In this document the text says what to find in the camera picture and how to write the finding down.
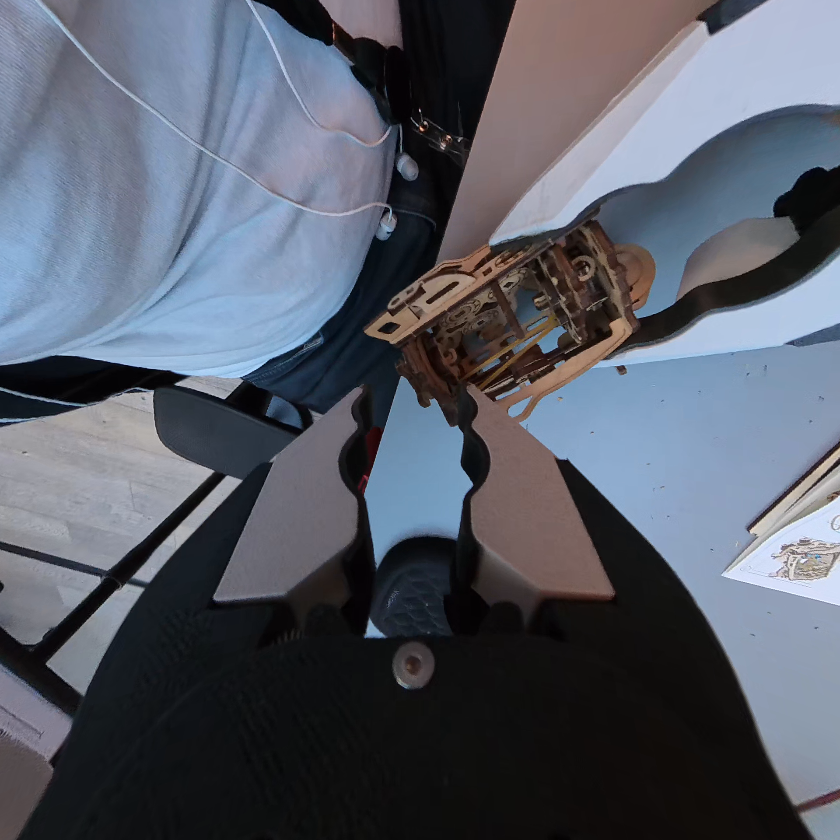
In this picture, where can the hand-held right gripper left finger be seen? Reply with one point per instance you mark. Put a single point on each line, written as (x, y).
(295, 525)

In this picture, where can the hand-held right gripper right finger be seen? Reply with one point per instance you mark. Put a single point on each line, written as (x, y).
(538, 525)

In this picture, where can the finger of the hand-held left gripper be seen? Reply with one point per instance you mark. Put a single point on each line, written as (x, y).
(656, 118)
(787, 315)

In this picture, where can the wooden mechanical gear model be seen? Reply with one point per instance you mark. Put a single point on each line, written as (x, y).
(499, 315)

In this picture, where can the white desk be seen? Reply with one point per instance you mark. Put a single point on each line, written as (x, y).
(656, 459)

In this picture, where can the red object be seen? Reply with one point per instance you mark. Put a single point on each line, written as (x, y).
(373, 453)

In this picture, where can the black chair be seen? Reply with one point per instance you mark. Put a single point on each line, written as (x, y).
(223, 426)

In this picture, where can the plywood parts sheet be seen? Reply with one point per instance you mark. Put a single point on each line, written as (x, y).
(807, 489)

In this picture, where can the white instruction sheet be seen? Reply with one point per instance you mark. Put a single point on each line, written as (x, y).
(800, 564)

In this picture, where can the pale grey box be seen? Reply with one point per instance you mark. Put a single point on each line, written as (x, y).
(26, 774)

